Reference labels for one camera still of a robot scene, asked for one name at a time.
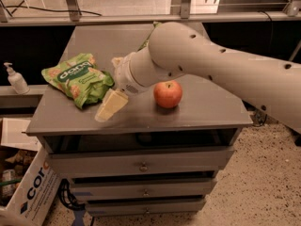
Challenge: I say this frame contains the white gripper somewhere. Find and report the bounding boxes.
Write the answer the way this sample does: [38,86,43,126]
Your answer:
[94,54,147,121]

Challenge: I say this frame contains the white pump bottle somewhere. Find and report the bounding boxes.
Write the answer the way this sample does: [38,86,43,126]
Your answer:
[4,62,30,94]

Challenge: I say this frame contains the grey drawer cabinet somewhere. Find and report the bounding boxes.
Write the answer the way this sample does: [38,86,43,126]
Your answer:
[25,22,254,218]

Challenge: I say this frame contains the black cable on ledge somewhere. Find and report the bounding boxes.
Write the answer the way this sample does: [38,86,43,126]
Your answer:
[0,0,103,17]

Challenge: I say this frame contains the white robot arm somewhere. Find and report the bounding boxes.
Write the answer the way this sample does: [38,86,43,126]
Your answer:
[95,22,301,133]

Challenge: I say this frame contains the green rice chip bag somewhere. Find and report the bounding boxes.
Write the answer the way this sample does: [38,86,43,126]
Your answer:
[41,53,115,109]

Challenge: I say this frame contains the green jalapeno chip bag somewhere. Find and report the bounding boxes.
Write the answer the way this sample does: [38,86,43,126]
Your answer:
[137,21,162,52]

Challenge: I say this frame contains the red apple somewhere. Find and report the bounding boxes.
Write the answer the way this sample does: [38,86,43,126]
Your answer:
[153,80,182,108]

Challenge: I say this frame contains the metal window frame rail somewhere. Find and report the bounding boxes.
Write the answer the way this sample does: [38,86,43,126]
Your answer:
[0,0,301,26]

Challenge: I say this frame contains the black cables under cabinet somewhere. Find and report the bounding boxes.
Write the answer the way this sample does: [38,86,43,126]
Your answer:
[57,178,87,212]

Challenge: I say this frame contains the white cardboard box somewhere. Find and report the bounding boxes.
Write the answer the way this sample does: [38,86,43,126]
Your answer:
[0,118,60,226]

